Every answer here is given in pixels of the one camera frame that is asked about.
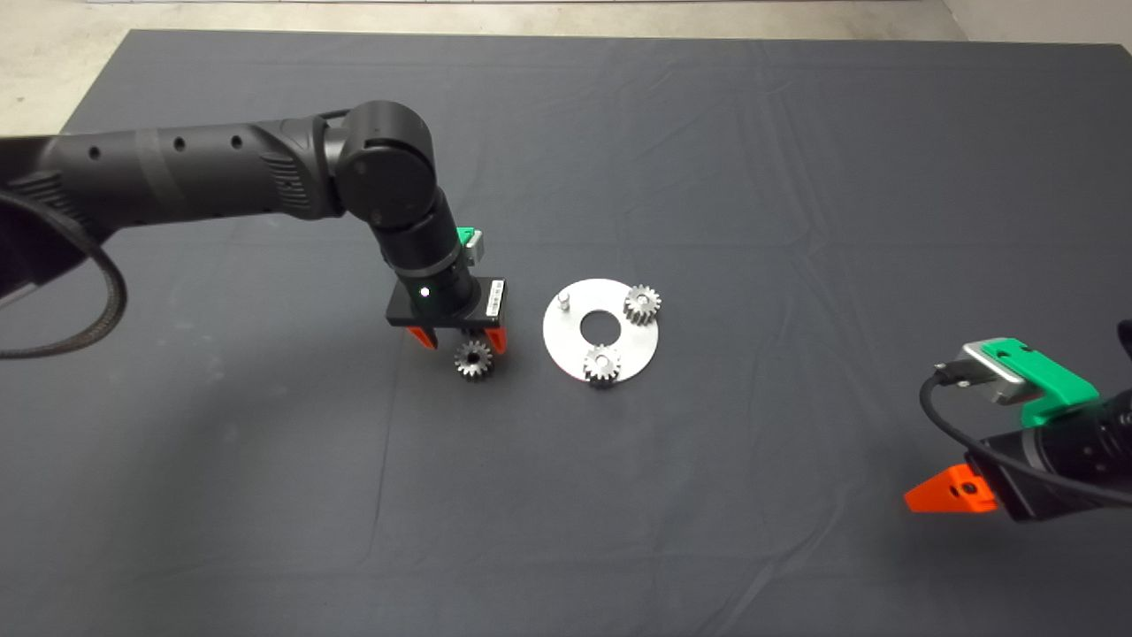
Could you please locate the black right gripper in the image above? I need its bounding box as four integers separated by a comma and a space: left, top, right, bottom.
903, 431, 1073, 524

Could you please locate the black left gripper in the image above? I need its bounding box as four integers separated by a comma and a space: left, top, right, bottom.
385, 257, 509, 357

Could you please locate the small steel gear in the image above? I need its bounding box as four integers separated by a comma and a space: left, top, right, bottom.
623, 284, 662, 325
454, 341, 493, 381
582, 343, 623, 385

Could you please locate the round metal plate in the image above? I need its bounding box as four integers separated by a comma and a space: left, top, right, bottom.
541, 278, 661, 385

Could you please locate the dark grey table cloth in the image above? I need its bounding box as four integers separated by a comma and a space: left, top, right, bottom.
0, 29, 1132, 637

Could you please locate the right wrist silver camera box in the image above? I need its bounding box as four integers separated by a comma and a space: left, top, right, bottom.
960, 342, 1029, 406

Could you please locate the right wrist green camera mount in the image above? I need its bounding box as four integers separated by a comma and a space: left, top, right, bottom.
982, 338, 1100, 427

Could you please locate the thick black braided cable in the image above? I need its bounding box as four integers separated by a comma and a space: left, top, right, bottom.
0, 190, 128, 361

